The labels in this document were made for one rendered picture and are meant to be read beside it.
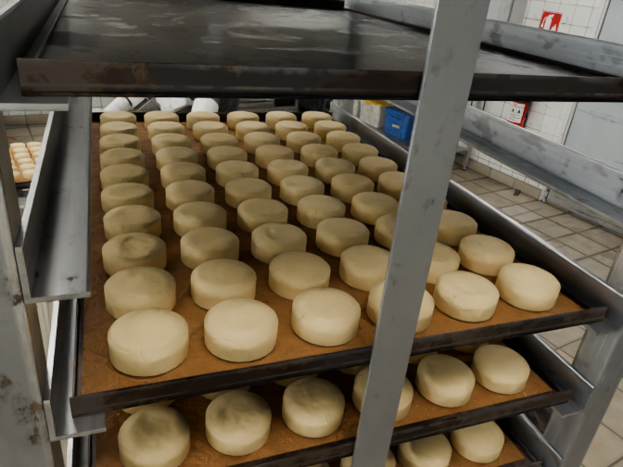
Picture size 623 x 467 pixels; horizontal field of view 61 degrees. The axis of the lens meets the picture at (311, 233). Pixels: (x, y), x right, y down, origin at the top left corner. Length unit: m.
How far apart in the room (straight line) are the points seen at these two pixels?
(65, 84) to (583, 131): 4.92
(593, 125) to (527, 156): 4.47
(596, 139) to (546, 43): 4.48
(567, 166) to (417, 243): 0.23
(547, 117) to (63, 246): 5.02
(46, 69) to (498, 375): 0.42
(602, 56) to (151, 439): 0.45
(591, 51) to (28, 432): 0.48
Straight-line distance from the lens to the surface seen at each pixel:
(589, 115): 5.04
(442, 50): 0.29
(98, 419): 0.34
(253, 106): 5.79
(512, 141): 0.57
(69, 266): 0.30
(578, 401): 0.55
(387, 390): 0.39
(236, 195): 0.55
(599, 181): 0.50
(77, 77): 0.25
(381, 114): 5.89
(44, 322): 2.32
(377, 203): 0.56
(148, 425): 0.42
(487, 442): 0.58
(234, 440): 0.41
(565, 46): 0.53
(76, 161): 0.44
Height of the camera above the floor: 1.73
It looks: 27 degrees down
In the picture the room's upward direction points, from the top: 6 degrees clockwise
